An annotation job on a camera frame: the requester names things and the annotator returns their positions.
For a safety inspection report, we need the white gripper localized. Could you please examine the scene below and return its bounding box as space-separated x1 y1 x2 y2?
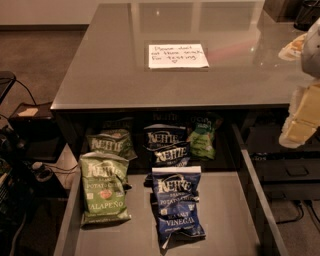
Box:
279 83 320 149

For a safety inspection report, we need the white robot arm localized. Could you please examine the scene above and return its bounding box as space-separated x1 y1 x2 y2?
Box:
278 18 320 148

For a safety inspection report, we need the dark cup on counter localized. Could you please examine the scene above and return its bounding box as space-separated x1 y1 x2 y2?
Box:
294 0 320 31

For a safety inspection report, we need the light green snack bag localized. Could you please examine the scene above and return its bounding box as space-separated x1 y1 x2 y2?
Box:
187 112 223 160

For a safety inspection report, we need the open grey top drawer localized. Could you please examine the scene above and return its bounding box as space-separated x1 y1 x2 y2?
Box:
53 124 289 256

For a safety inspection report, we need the front blue vinegar chip bag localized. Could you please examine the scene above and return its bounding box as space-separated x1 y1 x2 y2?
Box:
152 166 206 249

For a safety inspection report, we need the middle dark blue chip bag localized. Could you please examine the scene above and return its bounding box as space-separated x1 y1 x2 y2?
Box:
147 142 191 168

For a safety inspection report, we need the dark blue chip bag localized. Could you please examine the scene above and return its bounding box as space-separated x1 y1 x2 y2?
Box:
144 124 186 151
147 142 191 168

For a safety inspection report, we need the rear dark blue chip bag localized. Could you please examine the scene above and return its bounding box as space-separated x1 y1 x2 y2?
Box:
144 124 186 151

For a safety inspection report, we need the rear green jalapeno chip bag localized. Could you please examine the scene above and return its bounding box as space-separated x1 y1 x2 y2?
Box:
87 129 137 160

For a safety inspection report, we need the green jalapeno chip bag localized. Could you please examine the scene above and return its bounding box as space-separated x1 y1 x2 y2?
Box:
79 152 131 225
87 129 137 160

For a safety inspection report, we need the front green jalapeno chip bag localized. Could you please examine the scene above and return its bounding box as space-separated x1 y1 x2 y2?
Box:
79 152 131 225

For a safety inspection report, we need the white handwritten paper note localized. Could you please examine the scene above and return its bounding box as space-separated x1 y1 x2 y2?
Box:
148 44 209 69

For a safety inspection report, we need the black side table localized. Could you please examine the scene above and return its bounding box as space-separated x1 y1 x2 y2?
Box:
9 102 66 163

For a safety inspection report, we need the black cable on floor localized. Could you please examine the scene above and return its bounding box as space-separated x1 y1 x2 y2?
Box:
0 77 38 106

